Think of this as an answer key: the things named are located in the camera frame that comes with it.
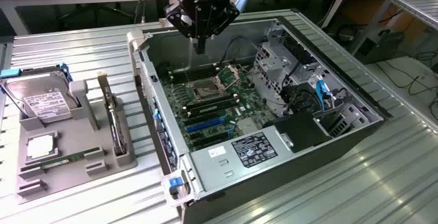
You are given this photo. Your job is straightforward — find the silver CPU chip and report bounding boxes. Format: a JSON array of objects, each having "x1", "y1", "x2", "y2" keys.
[{"x1": 26, "y1": 135, "x2": 58, "y2": 160}]

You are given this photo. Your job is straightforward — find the metal disk bay cage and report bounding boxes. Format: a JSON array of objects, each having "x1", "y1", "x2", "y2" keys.
[{"x1": 253, "y1": 40, "x2": 309, "y2": 117}]

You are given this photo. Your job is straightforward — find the black hanging cable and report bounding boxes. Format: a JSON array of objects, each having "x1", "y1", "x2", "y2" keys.
[{"x1": 135, "y1": 0, "x2": 151, "y2": 25}]

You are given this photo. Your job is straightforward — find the blue data wire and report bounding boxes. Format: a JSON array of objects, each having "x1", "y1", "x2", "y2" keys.
[{"x1": 317, "y1": 79, "x2": 333, "y2": 112}]

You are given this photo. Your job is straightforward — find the metal socket cover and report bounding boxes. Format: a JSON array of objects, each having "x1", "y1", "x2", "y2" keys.
[{"x1": 214, "y1": 65, "x2": 246, "y2": 91}]

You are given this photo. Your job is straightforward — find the black fan shroud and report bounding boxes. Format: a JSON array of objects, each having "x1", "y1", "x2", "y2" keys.
[{"x1": 273, "y1": 111, "x2": 333, "y2": 154}]

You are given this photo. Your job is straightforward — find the grey parts rack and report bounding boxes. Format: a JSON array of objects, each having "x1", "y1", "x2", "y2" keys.
[{"x1": 15, "y1": 79, "x2": 141, "y2": 206}]

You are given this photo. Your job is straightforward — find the black installed RAM stick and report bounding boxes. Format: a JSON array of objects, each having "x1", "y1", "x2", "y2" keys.
[{"x1": 186, "y1": 98, "x2": 241, "y2": 115}]

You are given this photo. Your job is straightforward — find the grey power supply unit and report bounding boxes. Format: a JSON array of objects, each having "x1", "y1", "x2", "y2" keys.
[{"x1": 187, "y1": 125, "x2": 296, "y2": 194}]

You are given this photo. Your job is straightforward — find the silver chipset heatsink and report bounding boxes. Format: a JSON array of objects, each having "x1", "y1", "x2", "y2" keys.
[{"x1": 238, "y1": 118, "x2": 259, "y2": 134}]

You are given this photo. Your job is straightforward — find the CPU socket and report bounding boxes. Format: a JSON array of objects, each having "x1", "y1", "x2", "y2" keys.
[{"x1": 191, "y1": 80, "x2": 221, "y2": 101}]

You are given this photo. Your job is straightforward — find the silver hard disk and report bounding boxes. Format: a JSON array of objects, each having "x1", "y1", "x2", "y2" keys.
[{"x1": 0, "y1": 72, "x2": 75, "y2": 125}]

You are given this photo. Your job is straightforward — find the green motherboard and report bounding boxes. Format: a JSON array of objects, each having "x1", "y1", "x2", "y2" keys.
[{"x1": 161, "y1": 61, "x2": 275, "y2": 153}]

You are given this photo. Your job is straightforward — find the black box on floor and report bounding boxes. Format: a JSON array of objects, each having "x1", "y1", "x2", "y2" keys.
[{"x1": 356, "y1": 28, "x2": 406, "y2": 65}]

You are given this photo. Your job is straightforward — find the blue expansion slot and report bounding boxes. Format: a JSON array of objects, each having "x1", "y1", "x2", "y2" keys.
[{"x1": 185, "y1": 117, "x2": 227, "y2": 133}]

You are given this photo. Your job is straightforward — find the aluminium slat frame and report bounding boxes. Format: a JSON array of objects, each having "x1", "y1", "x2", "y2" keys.
[{"x1": 349, "y1": 0, "x2": 438, "y2": 55}]

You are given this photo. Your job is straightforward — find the blue disk caddy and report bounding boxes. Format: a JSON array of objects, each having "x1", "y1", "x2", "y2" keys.
[{"x1": 0, "y1": 62, "x2": 74, "y2": 99}]

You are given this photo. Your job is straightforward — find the black looped wire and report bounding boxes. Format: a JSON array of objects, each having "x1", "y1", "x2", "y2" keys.
[{"x1": 225, "y1": 36, "x2": 262, "y2": 63}]

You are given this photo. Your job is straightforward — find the black open PC case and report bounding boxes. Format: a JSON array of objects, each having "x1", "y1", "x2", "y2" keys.
[{"x1": 126, "y1": 8, "x2": 394, "y2": 224}]

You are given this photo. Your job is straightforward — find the green RAM stick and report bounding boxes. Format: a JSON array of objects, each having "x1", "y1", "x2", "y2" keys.
[{"x1": 20, "y1": 148, "x2": 101, "y2": 171}]

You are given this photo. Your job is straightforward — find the black graphics card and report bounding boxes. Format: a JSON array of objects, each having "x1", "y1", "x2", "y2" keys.
[{"x1": 97, "y1": 71, "x2": 129, "y2": 156}]

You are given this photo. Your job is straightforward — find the black stand legs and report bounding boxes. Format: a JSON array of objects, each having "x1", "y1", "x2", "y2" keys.
[{"x1": 56, "y1": 2, "x2": 135, "y2": 22}]

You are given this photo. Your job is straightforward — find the black short wire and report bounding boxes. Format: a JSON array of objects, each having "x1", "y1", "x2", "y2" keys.
[{"x1": 285, "y1": 53, "x2": 300, "y2": 78}]

